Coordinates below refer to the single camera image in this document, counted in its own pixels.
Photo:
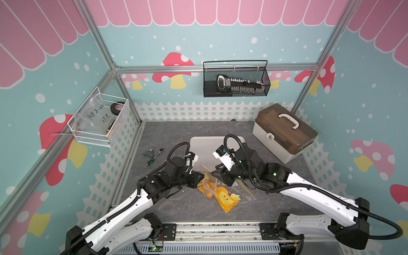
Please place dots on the green handled tool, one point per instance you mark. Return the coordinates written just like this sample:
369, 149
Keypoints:
152, 155

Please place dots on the labelled clear plastic bag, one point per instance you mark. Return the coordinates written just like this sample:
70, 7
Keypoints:
93, 116

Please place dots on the ziploc bag with yellow snack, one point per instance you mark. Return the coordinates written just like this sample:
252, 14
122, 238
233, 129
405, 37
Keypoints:
230, 197

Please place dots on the white wire basket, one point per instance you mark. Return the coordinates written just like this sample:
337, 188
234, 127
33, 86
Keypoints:
115, 129

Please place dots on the clear ziploc bag of cookies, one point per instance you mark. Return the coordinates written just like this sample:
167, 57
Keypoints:
208, 185

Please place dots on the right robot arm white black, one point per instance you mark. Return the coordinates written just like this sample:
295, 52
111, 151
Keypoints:
349, 221

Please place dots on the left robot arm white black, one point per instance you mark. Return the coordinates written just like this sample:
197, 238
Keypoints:
113, 231

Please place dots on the black wire mesh basket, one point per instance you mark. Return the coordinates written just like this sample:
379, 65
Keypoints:
247, 78

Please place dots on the white plastic tray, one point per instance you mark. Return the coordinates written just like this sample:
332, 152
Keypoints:
204, 147

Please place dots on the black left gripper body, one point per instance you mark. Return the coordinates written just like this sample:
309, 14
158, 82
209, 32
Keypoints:
187, 180

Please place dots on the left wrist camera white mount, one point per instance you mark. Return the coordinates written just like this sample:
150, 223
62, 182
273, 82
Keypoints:
190, 158

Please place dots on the white box brown lid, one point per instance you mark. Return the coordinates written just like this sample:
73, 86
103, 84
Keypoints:
282, 133

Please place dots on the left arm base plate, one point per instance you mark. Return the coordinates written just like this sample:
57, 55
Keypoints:
164, 232

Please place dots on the socket set in basket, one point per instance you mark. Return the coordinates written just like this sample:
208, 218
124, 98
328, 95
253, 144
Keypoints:
239, 86

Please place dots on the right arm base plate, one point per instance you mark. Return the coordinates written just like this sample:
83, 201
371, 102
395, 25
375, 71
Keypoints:
270, 231

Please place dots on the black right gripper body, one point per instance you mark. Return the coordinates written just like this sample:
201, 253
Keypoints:
235, 173

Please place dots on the black tape roll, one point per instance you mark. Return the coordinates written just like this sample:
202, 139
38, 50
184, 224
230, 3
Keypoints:
116, 108

